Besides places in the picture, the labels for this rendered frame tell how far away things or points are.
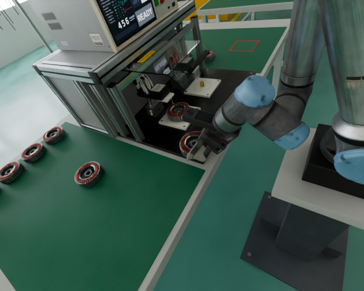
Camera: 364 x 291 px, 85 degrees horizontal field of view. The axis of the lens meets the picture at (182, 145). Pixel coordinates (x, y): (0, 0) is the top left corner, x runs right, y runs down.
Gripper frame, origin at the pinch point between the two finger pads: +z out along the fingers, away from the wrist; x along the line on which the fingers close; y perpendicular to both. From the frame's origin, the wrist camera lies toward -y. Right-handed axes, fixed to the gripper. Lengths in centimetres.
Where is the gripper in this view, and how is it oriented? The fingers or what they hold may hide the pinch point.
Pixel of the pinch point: (193, 145)
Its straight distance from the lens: 72.8
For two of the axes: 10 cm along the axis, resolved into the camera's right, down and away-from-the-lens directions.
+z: -3.1, 3.9, 8.7
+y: 8.3, 5.6, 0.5
